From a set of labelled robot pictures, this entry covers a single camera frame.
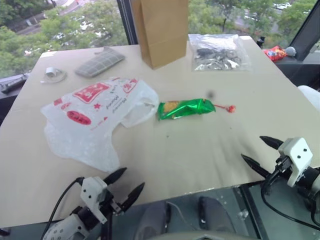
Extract grey checked fabric pouch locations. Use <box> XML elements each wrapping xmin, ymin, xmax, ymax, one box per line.
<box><xmin>75</xmin><ymin>45</ymin><xmax>126</xmax><ymax>78</ymax></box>

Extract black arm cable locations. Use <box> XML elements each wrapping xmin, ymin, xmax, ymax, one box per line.
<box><xmin>46</xmin><ymin>176</ymin><xmax>85</xmax><ymax>237</ymax></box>
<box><xmin>260</xmin><ymin>172</ymin><xmax>320</xmax><ymax>231</ymax></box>

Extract black window frame post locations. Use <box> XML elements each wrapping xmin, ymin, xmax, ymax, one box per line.
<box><xmin>116</xmin><ymin>0</ymin><xmax>140</xmax><ymax>46</ymax></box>

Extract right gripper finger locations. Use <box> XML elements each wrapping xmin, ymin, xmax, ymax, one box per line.
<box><xmin>240</xmin><ymin>153</ymin><xmax>271</xmax><ymax>180</ymax></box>
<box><xmin>259</xmin><ymin>135</ymin><xmax>285</xmax><ymax>151</ymax></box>

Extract green snack packet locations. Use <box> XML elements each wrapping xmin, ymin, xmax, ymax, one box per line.
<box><xmin>157</xmin><ymin>98</ymin><xmax>217</xmax><ymax>122</ymax></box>

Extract red lollipop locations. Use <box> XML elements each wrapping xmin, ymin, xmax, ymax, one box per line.
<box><xmin>213</xmin><ymin>103</ymin><xmax>237</xmax><ymax>114</ymax></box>

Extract white rounded object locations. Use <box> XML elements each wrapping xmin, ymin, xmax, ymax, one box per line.
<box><xmin>296</xmin><ymin>84</ymin><xmax>320</xmax><ymax>113</ymax></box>

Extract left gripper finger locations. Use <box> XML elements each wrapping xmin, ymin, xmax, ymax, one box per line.
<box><xmin>121</xmin><ymin>182</ymin><xmax>146</xmax><ymax>211</ymax></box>
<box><xmin>103</xmin><ymin>167</ymin><xmax>128</xmax><ymax>186</ymax></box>

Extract brown paper bag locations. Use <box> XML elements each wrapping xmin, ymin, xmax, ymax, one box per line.
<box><xmin>131</xmin><ymin>0</ymin><xmax>189</xmax><ymax>70</ymax></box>

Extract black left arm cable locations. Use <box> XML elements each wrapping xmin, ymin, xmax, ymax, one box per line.
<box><xmin>46</xmin><ymin>176</ymin><xmax>85</xmax><ymax>237</ymax></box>

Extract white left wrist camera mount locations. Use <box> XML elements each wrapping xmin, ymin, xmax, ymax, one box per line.
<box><xmin>80</xmin><ymin>176</ymin><xmax>109</xmax><ymax>225</ymax></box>

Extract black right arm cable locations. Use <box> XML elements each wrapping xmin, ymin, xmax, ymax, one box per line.
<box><xmin>260</xmin><ymin>172</ymin><xmax>320</xmax><ymax>231</ymax></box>

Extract grey round object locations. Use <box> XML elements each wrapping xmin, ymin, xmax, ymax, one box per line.
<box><xmin>284</xmin><ymin>46</ymin><xmax>298</xmax><ymax>57</ymax></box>

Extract white plastic bag red print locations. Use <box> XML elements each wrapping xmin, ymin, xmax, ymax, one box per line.
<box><xmin>40</xmin><ymin>76</ymin><xmax>160</xmax><ymax>173</ymax></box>

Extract grey tape roll clear holder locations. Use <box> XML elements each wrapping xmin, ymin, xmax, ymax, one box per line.
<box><xmin>39</xmin><ymin>66</ymin><xmax>68</xmax><ymax>85</ymax></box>

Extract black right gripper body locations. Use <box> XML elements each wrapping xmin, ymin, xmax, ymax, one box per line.
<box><xmin>266</xmin><ymin>149</ymin><xmax>293</xmax><ymax>181</ymax></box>

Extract clear zip bag black parts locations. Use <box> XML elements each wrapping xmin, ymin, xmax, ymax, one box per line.
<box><xmin>187</xmin><ymin>33</ymin><xmax>252</xmax><ymax>73</ymax></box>

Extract red orange packet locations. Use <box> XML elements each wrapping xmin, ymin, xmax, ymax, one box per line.
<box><xmin>262</xmin><ymin>45</ymin><xmax>288</xmax><ymax>63</ymax></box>

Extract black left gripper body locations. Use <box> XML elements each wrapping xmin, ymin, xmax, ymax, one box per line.
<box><xmin>99</xmin><ymin>184</ymin><xmax>125</xmax><ymax>216</ymax></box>

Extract black flat device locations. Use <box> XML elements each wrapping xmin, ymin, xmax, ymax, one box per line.
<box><xmin>0</xmin><ymin>74</ymin><xmax>27</xmax><ymax>95</ymax></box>

